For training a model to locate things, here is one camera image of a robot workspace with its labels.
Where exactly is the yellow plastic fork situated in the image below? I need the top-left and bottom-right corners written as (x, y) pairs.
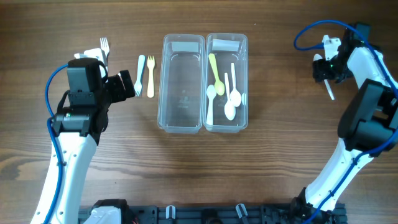
top-left (147, 55), bottom-right (155, 98)

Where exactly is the clear right plastic container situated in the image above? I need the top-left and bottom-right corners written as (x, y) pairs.
top-left (203, 33), bottom-right (249, 133)

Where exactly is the yellow plastic spoon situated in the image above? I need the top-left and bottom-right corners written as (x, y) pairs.
top-left (208, 53), bottom-right (225, 96)

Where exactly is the light blue plastic fork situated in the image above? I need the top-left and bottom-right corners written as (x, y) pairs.
top-left (134, 55), bottom-right (146, 96)

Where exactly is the white spoon crossed large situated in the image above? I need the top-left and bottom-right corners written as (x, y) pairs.
top-left (224, 72), bottom-right (236, 121)

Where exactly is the white spoon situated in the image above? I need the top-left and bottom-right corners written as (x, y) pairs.
top-left (206, 85), bottom-right (216, 125)
top-left (312, 54), bottom-right (335, 100)

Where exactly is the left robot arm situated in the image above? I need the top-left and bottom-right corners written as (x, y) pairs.
top-left (31, 58), bottom-right (135, 223)

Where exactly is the clear plastic container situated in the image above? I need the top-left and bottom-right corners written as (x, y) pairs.
top-left (203, 33), bottom-right (249, 133)
top-left (157, 34), bottom-right (205, 134)

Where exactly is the white spoon crossed small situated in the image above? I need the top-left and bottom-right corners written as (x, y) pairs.
top-left (230, 63), bottom-right (242, 108)

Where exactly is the white fork upright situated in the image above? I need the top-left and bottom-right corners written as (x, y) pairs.
top-left (100, 37), bottom-right (110, 59)

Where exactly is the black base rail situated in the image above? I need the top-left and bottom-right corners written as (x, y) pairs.
top-left (77, 198), bottom-right (348, 224)

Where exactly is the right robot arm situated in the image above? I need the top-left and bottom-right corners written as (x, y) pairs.
top-left (292, 22), bottom-right (397, 220)

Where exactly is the clear left plastic container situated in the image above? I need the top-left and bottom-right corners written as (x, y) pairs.
top-left (157, 34), bottom-right (205, 134)

